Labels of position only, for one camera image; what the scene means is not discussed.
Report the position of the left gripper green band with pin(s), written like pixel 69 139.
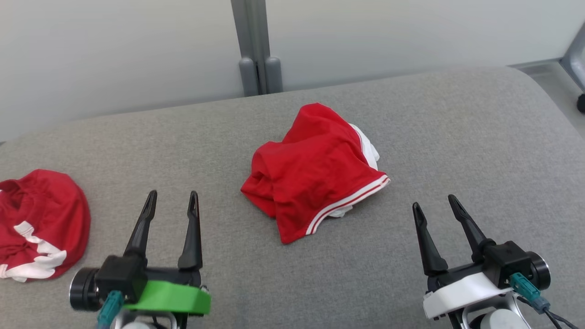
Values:
pixel 178 297

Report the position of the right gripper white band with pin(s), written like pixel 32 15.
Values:
pixel 457 292

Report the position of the red garment wide white stripes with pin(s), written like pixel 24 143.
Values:
pixel 50 210

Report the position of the red shorts with label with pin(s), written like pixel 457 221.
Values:
pixel 315 173

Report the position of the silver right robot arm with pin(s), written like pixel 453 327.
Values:
pixel 498 320

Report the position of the black caster wheel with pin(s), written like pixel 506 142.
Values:
pixel 582 103

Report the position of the grey partition foot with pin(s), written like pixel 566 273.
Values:
pixel 575 59

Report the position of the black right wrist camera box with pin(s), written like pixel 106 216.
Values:
pixel 507 260

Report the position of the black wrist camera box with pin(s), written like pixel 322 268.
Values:
pixel 507 260
pixel 121 276

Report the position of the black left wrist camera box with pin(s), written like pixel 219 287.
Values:
pixel 121 276

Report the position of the grey partition post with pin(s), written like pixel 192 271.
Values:
pixel 244 45
pixel 273 73

